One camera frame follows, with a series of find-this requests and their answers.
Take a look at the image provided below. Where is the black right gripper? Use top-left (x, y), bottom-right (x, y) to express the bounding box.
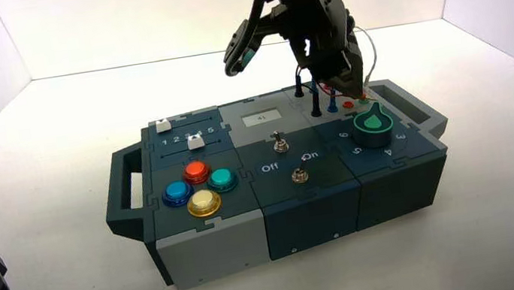
top-left (277, 0), bottom-right (370, 109)

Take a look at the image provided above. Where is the green pointer rotary knob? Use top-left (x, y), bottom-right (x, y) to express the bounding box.
top-left (349, 100), bottom-right (398, 152)

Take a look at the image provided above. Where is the small white number display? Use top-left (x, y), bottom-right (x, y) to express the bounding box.
top-left (241, 107), bottom-right (283, 129)

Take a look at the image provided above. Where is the grey and blue task box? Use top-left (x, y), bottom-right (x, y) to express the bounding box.
top-left (91, 68), bottom-right (467, 290)

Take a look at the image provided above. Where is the green round push button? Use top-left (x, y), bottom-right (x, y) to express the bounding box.
top-left (205, 165), bottom-right (240, 195)

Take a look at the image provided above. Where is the red round push button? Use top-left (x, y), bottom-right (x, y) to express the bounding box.
top-left (181, 159), bottom-right (213, 187)

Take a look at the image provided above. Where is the yellow round push button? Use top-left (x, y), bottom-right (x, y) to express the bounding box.
top-left (185, 187), bottom-right (224, 220)

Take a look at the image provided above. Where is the blue round push button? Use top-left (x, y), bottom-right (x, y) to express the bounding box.
top-left (160, 179), bottom-right (196, 210)

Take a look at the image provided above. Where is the white banana plug wire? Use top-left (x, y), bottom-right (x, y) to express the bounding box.
top-left (350, 23), bottom-right (384, 100)

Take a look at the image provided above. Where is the blue banana plug wire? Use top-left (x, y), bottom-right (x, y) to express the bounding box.
top-left (308, 75), bottom-right (340, 116)

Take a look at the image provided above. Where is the black banana plug wire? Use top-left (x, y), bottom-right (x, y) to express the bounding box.
top-left (290, 62), bottom-right (325, 121)

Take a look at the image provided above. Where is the metal toggle switch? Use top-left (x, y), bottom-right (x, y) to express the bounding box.
top-left (270, 130), bottom-right (290, 155)
top-left (288, 154), bottom-right (311, 186)

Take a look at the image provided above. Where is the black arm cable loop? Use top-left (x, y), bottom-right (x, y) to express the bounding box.
top-left (215, 0), bottom-right (290, 78)

